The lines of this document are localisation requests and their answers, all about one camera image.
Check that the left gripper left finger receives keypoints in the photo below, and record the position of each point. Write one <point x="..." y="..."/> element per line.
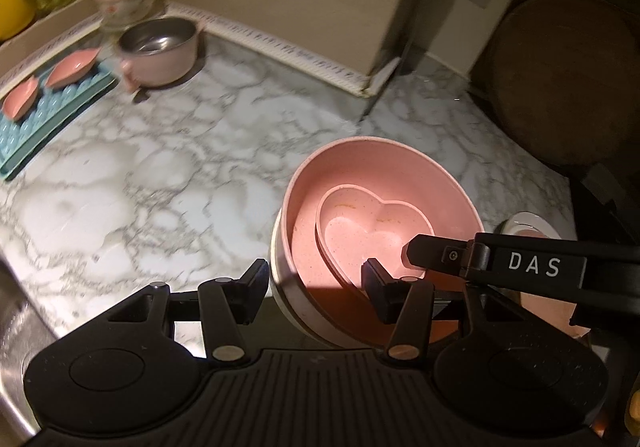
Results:
<point x="227" y="303"/>

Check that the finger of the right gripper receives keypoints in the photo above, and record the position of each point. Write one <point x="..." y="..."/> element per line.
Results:
<point x="460" y="258"/>

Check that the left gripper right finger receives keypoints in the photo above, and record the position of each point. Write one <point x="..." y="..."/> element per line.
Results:
<point x="406" y="303"/>

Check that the small pink heart bowl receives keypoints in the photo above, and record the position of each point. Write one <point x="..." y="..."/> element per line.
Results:
<point x="353" y="225"/>

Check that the pink round bowl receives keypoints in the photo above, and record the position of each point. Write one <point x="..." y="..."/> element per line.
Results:
<point x="392" y="171"/>

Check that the white plate underneath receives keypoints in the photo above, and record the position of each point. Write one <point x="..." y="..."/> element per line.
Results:
<point x="527" y="224"/>

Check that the music note edge strip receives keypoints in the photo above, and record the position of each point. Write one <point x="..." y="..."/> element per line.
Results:
<point x="23" y="54"/>

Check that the round wooden cutting board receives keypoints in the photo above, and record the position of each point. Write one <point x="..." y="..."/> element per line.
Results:
<point x="563" y="80"/>

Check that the pink pot with steel interior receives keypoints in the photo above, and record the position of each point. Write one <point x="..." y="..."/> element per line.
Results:
<point x="158" y="52"/>

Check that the teal drying mat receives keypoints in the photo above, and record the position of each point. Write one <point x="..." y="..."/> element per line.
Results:
<point x="52" y="111"/>

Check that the pink leaf-shaped dish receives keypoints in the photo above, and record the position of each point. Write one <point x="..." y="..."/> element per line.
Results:
<point x="72" y="68"/>
<point x="18" y="102"/>

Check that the yellow mug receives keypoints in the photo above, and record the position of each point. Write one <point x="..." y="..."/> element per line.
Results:
<point x="15" y="16"/>

